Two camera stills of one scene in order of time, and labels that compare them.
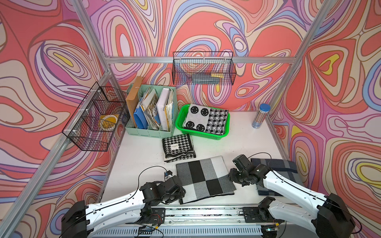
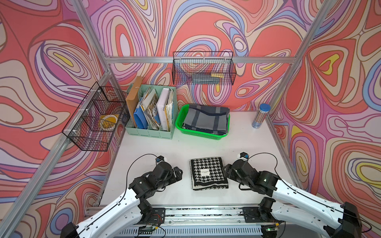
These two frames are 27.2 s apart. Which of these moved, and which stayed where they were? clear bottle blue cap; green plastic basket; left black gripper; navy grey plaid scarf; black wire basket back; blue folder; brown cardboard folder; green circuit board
Moved: navy grey plaid scarf; left black gripper
Stayed: black wire basket back; green plastic basket; brown cardboard folder; blue folder; clear bottle blue cap; green circuit board
